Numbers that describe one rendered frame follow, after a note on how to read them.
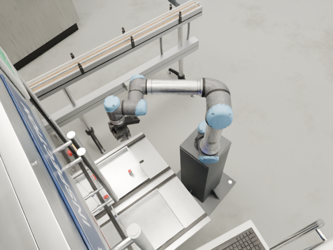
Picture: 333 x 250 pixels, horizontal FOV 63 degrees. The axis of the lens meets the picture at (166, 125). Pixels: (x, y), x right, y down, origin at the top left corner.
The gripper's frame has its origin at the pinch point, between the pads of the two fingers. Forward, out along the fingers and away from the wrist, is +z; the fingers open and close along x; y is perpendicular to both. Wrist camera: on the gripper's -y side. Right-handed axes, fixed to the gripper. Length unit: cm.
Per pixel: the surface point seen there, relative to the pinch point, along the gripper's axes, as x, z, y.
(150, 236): 47, 21, 19
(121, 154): -4.7, 21.5, 6.7
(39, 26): -240, 72, -6
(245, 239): 77, 28, -22
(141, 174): 14.3, 21.4, 4.0
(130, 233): 66, -83, 22
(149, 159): 8.9, 21.7, -5.7
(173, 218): 46, 21, 4
